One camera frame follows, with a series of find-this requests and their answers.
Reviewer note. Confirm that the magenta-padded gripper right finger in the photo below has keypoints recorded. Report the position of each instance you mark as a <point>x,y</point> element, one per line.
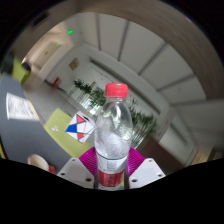
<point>146,171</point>

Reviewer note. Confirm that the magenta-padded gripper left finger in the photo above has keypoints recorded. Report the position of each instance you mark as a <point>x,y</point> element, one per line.
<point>76,171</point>

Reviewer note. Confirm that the clear red-capped water bottle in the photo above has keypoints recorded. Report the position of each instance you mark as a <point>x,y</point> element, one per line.
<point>113,133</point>

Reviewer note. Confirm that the red and white mug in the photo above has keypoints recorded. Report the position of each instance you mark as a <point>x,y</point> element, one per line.
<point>38,161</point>

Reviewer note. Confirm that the white cube with coloured triangles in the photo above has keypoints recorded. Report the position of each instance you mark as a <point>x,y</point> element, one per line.
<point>80,128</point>

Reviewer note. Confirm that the lime green table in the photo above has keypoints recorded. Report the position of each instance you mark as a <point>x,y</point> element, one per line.
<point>58,130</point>
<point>18,71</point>

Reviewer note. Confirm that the row of potted green plants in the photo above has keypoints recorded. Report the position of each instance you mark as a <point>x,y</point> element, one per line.
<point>143,123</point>

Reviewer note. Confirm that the printed paper leaflet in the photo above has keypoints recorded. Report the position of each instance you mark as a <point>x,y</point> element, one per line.
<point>21,106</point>

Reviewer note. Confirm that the red fire extinguisher box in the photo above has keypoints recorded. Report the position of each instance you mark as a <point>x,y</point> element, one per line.
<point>55,82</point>

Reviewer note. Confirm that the green exit sign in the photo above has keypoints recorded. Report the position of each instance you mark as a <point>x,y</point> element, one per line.
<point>70,32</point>

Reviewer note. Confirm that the framed wall picture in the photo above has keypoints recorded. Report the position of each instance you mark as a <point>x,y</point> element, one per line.
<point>74,64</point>

